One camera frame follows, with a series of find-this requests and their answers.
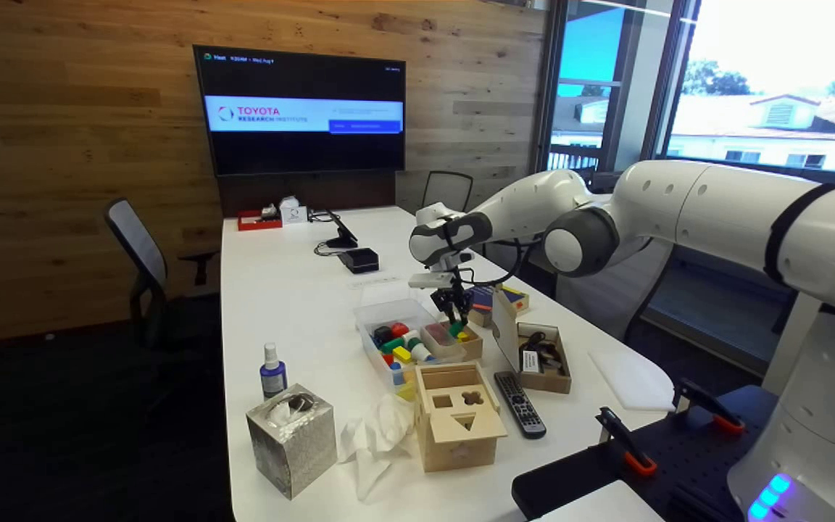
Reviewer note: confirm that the white plastic board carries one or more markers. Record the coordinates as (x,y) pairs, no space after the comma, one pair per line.
(630,378)

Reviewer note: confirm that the black remote control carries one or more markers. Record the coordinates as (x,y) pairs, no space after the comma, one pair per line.
(520,407)

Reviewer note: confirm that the green wooden block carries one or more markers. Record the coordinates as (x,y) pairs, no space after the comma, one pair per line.
(394,344)
(456,331)

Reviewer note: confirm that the silver tissue box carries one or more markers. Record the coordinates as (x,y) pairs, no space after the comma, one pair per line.
(291,450)

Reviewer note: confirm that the black tablet stand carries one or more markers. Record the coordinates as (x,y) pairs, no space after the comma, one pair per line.
(344,234)

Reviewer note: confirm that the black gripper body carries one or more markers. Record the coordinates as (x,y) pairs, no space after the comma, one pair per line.
(452,291)

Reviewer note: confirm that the small wooden tray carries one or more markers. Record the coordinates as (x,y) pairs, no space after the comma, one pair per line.
(436,356)

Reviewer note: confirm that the crumpled clear plastic bag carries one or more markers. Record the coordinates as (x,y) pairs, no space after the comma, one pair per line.
(379,436)

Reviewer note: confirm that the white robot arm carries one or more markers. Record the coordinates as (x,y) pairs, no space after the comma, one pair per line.
(710,208)

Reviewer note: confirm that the black clamp orange tips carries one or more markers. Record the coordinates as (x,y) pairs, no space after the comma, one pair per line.
(623,436)
(710,405)

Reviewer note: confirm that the red wooden block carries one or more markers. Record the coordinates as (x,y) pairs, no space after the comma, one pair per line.
(398,328)

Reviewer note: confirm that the black mesh office chair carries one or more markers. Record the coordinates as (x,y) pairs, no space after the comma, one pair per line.
(447,190)

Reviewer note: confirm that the wooden shape sorter box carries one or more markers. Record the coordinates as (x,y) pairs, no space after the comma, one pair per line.
(463,436)

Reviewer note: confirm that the clear plastic block container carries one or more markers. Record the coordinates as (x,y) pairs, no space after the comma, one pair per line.
(369,321)

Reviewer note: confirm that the grey office chair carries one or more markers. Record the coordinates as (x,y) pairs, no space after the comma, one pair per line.
(134,235)

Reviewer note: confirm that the small black puck device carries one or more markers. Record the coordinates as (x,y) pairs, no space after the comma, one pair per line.
(359,262)

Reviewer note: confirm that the black power adapter white label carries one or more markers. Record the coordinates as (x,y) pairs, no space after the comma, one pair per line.
(550,353)

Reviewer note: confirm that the dark framed glass window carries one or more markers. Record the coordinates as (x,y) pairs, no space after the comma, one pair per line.
(645,76)

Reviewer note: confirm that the dark robot mounting stand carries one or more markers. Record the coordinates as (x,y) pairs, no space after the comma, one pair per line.
(574,479)

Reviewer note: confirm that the flat red box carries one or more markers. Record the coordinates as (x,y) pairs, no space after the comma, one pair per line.
(260,221)

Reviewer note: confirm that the colourful wooden puzzle tray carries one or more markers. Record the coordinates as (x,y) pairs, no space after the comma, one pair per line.
(484,305)

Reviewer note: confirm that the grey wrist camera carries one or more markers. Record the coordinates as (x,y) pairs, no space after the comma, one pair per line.
(431,279)

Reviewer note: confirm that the open cardboard box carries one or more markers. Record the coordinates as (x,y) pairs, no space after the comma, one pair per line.
(507,335)

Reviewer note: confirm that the wall television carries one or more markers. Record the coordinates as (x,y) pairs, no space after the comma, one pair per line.
(304,76)

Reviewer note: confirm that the blue hand sanitizer bottle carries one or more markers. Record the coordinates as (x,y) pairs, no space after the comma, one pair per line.
(275,378)

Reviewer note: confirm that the dark wood cabinet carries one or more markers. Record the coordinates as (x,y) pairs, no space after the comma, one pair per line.
(340,190)

